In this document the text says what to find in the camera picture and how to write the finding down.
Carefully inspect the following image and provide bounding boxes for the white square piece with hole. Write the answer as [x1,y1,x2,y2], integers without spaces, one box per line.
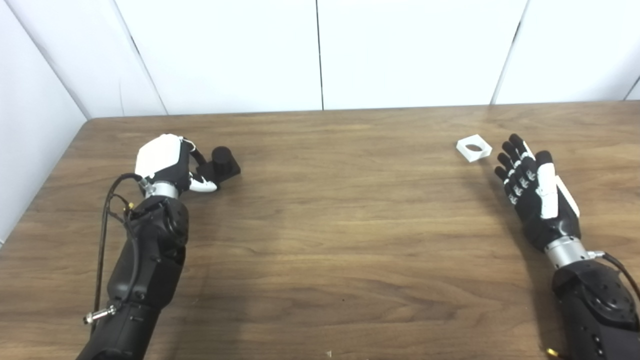
[456,133,493,164]

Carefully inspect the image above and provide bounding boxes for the thick black right wrist cable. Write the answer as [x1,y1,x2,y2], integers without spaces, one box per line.
[587,250,640,301]

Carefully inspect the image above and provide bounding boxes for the thin left cable yellow plug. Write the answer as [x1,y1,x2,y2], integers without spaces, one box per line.
[109,194,142,306]

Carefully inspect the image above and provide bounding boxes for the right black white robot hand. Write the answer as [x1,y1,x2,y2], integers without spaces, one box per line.
[494,133,582,252]

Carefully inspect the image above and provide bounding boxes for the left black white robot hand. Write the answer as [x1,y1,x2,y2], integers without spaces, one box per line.
[135,134,219,197]

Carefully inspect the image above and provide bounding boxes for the black peg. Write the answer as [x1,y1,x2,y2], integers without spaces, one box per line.
[196,146,242,187]

